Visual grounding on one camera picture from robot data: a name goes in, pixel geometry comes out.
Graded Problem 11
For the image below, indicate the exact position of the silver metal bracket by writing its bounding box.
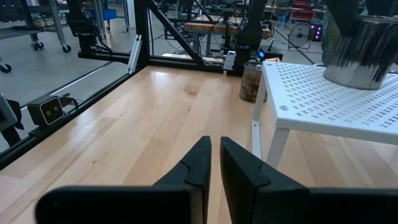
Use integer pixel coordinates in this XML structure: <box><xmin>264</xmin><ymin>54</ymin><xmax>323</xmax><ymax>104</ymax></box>
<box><xmin>222</xmin><ymin>50</ymin><xmax>238</xmax><ymax>77</ymax></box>
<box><xmin>127</xmin><ymin>33</ymin><xmax>143</xmax><ymax>75</ymax></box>

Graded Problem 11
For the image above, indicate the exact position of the blue storage bin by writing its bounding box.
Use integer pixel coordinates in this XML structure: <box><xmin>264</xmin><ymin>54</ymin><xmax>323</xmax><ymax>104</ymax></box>
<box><xmin>88</xmin><ymin>8</ymin><xmax>122</xmax><ymax>22</ymax></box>

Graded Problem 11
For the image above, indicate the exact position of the black equipment stand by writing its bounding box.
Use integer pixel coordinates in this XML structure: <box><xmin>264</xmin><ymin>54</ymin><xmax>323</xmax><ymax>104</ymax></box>
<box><xmin>66</xmin><ymin>0</ymin><xmax>106</xmax><ymax>60</ymax></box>

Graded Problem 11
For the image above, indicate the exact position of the tin can with orange tag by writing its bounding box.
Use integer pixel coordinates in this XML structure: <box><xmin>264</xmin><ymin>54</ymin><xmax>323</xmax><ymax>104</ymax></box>
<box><xmin>238</xmin><ymin>61</ymin><xmax>268</xmax><ymax>104</ymax></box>

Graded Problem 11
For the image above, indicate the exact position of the small black table camera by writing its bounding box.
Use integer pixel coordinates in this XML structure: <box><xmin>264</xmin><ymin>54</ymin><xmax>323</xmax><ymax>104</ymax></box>
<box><xmin>27</xmin><ymin>94</ymin><xmax>73</xmax><ymax>127</ymax></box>

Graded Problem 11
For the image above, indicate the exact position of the black aluminium frame rail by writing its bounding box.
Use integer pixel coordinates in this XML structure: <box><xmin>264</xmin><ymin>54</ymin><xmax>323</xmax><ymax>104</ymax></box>
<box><xmin>76</xmin><ymin>49</ymin><xmax>246</xmax><ymax>75</ymax></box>
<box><xmin>0</xmin><ymin>67</ymin><xmax>141</xmax><ymax>170</ymax></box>

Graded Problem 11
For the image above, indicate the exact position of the device with purple lights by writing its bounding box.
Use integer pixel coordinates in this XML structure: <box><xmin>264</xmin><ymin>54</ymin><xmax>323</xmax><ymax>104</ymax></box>
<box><xmin>309</xmin><ymin>20</ymin><xmax>324</xmax><ymax>43</ymax></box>

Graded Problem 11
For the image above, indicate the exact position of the grey and black clamp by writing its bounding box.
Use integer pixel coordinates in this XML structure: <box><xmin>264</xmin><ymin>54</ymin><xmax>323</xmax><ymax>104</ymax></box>
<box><xmin>0</xmin><ymin>92</ymin><xmax>25</xmax><ymax>147</ymax></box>

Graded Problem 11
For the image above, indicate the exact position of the red tool cabinet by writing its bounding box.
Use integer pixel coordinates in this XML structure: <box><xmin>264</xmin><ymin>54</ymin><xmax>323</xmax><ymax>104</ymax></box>
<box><xmin>291</xmin><ymin>0</ymin><xmax>326</xmax><ymax>20</ymax></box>

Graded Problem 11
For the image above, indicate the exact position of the grey wheeled cart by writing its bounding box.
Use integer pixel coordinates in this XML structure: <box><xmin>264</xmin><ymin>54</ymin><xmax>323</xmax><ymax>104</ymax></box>
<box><xmin>0</xmin><ymin>0</ymin><xmax>73</xmax><ymax>54</ymax></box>

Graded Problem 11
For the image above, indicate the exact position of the white perforated metal shelf riser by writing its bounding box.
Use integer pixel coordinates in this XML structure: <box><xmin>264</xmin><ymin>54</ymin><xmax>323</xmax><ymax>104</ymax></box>
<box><xmin>251</xmin><ymin>60</ymin><xmax>398</xmax><ymax>170</ymax></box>

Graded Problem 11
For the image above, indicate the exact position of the black vertical frame post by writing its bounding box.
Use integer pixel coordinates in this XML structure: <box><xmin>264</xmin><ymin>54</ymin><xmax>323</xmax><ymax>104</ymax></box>
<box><xmin>132</xmin><ymin>0</ymin><xmax>152</xmax><ymax>68</ymax></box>

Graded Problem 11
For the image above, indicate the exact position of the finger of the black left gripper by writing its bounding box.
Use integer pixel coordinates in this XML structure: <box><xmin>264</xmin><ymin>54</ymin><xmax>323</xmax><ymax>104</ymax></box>
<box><xmin>365</xmin><ymin>0</ymin><xmax>398</xmax><ymax>18</ymax></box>
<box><xmin>325</xmin><ymin>0</ymin><xmax>361</xmax><ymax>38</ymax></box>

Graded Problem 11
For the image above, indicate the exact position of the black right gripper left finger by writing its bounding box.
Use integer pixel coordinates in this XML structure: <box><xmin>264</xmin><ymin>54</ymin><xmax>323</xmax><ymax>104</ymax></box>
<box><xmin>35</xmin><ymin>135</ymin><xmax>213</xmax><ymax>224</ymax></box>

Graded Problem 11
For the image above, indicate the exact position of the wooden workbench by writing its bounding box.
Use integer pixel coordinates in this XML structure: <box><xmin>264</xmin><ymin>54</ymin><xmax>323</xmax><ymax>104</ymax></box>
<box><xmin>183</xmin><ymin>21</ymin><xmax>272</xmax><ymax>40</ymax></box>

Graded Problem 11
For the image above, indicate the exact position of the round floor fan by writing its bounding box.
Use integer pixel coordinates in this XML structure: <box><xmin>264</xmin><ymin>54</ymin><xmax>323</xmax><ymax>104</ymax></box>
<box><xmin>287</xmin><ymin>23</ymin><xmax>312</xmax><ymax>50</ymax></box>

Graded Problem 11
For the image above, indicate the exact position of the plain shiny tin can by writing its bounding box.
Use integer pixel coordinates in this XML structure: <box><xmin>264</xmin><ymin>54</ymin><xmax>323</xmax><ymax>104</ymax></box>
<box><xmin>323</xmin><ymin>14</ymin><xmax>398</xmax><ymax>91</ymax></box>

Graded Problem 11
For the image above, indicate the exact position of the black diagonal frame brace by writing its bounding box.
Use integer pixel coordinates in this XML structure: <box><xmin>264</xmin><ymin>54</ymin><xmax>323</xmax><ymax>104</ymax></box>
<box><xmin>147</xmin><ymin>0</ymin><xmax>208</xmax><ymax>68</ymax></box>

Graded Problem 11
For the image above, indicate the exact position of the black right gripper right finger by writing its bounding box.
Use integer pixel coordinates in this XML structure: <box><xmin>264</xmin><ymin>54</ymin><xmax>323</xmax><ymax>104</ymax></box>
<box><xmin>219</xmin><ymin>136</ymin><xmax>398</xmax><ymax>224</ymax></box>

